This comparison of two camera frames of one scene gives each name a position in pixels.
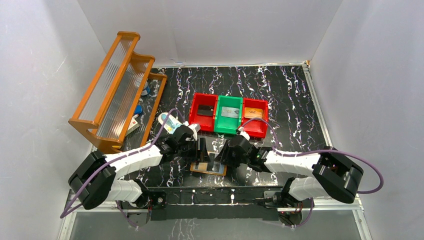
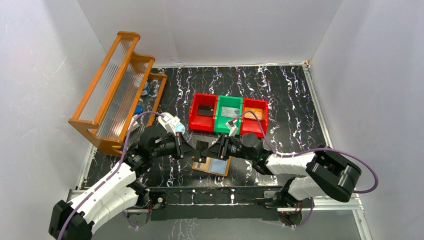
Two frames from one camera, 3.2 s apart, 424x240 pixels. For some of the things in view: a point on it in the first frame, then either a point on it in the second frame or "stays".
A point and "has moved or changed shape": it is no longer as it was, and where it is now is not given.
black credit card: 211,162 has moved or changed shape
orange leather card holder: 219,169 stays
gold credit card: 251,112 stays
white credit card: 229,111 stays
